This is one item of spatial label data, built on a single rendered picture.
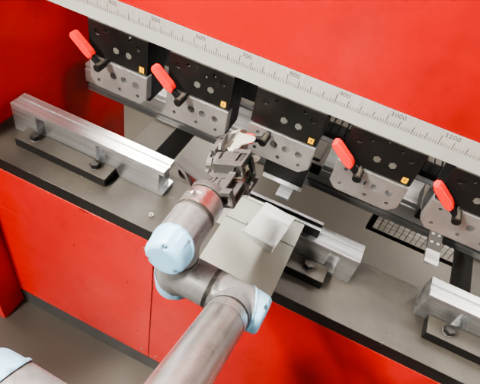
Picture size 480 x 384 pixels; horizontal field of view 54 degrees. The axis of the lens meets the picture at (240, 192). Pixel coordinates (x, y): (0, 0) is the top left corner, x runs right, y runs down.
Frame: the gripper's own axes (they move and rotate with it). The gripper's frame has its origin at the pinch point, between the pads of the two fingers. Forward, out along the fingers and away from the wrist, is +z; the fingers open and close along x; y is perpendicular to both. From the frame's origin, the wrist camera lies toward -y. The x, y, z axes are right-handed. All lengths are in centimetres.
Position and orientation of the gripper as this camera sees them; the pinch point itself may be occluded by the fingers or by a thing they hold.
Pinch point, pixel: (240, 138)
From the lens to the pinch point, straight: 99.6
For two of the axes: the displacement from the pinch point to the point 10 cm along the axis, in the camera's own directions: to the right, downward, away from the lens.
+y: 8.9, 1.1, -4.4
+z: 4.1, -6.2, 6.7
